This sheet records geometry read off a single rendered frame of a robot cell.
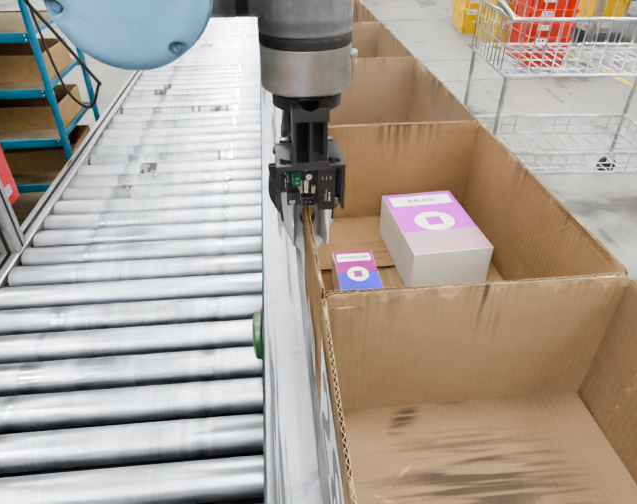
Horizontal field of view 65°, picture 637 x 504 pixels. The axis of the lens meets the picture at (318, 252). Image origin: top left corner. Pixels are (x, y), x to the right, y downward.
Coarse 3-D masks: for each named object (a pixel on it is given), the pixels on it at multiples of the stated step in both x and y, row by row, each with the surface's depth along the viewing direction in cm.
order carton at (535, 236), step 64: (384, 128) 77; (448, 128) 77; (384, 192) 83; (512, 192) 68; (320, 256) 75; (384, 256) 75; (512, 256) 69; (576, 256) 54; (320, 320) 46; (320, 384) 51
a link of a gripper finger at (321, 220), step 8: (312, 208) 60; (312, 216) 62; (320, 216) 60; (328, 216) 61; (312, 224) 61; (320, 224) 61; (328, 224) 62; (320, 232) 61; (328, 232) 57; (320, 240) 63; (328, 240) 58
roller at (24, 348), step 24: (0, 336) 82; (24, 336) 81; (48, 336) 81; (72, 336) 81; (96, 336) 81; (120, 336) 81; (144, 336) 82; (168, 336) 82; (192, 336) 82; (216, 336) 82; (240, 336) 83; (0, 360) 80; (24, 360) 80; (48, 360) 81
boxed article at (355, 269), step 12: (336, 252) 69; (348, 252) 69; (360, 252) 69; (336, 264) 67; (348, 264) 67; (360, 264) 67; (372, 264) 67; (336, 276) 66; (348, 276) 65; (360, 276) 65; (372, 276) 65; (336, 288) 67; (348, 288) 63; (360, 288) 63
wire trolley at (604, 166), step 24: (480, 0) 238; (576, 24) 200; (600, 24) 200; (624, 24) 200; (504, 48) 210; (528, 48) 205; (552, 48) 205; (576, 48) 205; (600, 48) 206; (624, 48) 206; (504, 96) 218; (528, 168) 245; (552, 168) 245; (600, 168) 294
